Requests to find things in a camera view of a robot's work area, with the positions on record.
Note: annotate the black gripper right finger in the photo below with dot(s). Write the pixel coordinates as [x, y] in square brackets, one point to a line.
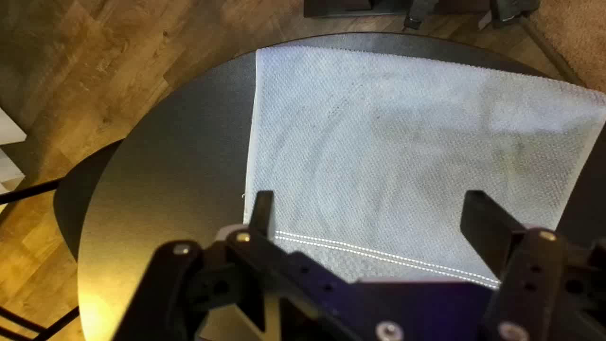
[489, 230]

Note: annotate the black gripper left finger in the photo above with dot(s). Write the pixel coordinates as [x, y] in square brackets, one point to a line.
[262, 213]

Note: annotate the blue towel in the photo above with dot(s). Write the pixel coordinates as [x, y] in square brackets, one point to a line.
[370, 157]

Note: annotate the round black table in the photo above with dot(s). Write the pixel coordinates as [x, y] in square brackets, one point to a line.
[182, 172]

